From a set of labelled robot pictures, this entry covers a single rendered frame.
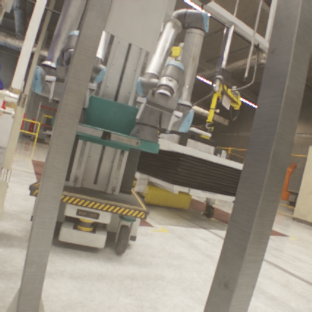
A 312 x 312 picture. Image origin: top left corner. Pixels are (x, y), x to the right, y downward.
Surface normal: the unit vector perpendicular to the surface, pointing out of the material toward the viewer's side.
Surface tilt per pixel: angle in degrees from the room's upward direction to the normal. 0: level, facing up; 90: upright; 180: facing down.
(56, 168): 90
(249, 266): 90
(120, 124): 90
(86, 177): 90
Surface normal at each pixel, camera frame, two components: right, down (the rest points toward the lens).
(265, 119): -0.86, -0.20
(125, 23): 0.46, 0.12
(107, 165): 0.19, 0.06
